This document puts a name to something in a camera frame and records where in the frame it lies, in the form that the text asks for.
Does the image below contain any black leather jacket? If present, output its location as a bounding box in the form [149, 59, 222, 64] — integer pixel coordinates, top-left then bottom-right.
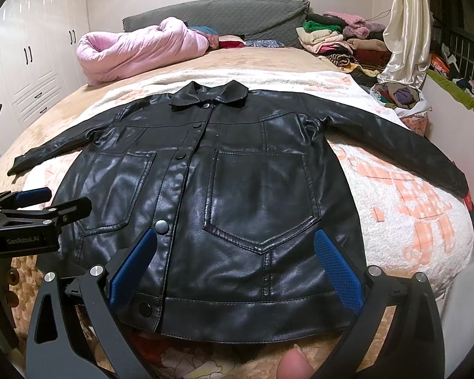
[9, 81, 468, 344]

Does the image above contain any pink rolled quilt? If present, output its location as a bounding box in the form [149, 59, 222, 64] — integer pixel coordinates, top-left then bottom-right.
[76, 17, 210, 86]

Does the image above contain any white orange patterned blanket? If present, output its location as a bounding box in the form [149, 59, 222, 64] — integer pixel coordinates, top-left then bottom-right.
[78, 69, 474, 292]

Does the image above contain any white wardrobe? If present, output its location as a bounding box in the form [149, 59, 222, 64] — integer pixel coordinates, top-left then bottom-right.
[0, 0, 90, 157]

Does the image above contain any right hand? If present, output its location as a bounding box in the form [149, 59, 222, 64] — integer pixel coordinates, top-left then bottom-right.
[276, 345, 314, 379]

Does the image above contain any bag of clothes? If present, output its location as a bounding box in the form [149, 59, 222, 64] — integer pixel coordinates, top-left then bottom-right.
[370, 82, 431, 136]

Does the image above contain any cream satin curtain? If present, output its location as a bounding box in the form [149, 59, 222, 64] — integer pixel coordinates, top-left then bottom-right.
[378, 0, 432, 89]

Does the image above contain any pile of folded clothes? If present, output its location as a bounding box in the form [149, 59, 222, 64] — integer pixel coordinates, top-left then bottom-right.
[296, 12, 391, 87]

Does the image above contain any red pillow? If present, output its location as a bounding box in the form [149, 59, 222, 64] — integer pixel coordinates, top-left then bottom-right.
[218, 35, 246, 49]

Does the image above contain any grey quilted headboard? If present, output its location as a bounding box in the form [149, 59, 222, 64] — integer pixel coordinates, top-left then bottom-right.
[122, 0, 310, 48]

